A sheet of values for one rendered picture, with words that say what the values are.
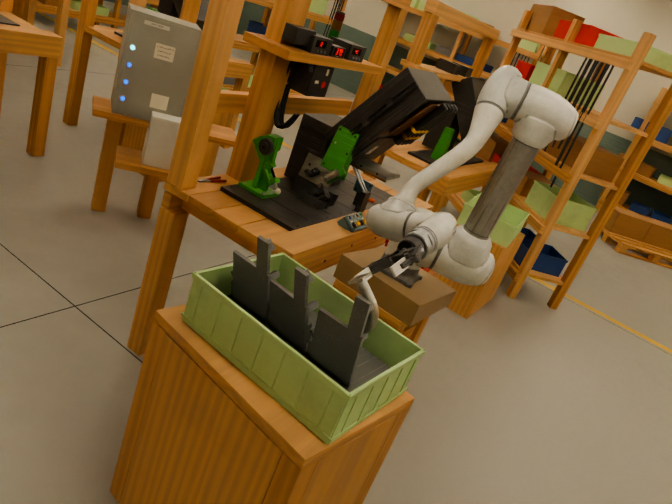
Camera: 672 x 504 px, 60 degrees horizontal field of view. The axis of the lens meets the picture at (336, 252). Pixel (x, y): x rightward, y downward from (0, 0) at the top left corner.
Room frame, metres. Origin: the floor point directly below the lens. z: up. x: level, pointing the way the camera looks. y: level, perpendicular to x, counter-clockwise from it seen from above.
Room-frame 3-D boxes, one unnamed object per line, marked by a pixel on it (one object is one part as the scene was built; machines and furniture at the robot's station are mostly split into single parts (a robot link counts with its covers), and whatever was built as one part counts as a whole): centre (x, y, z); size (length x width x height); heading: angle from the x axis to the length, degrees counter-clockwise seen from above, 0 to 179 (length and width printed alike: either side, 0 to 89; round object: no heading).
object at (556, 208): (5.94, -1.45, 1.19); 2.30 x 0.55 x 2.39; 16
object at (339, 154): (2.75, 0.14, 1.17); 0.13 x 0.12 x 0.20; 157
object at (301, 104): (2.99, 0.51, 1.23); 1.30 x 0.05 x 0.09; 157
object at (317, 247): (2.74, -0.09, 0.82); 1.50 x 0.14 x 0.15; 157
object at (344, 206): (2.85, 0.17, 0.89); 1.10 x 0.42 x 0.02; 157
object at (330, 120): (3.00, 0.25, 1.07); 0.30 x 0.18 x 0.34; 157
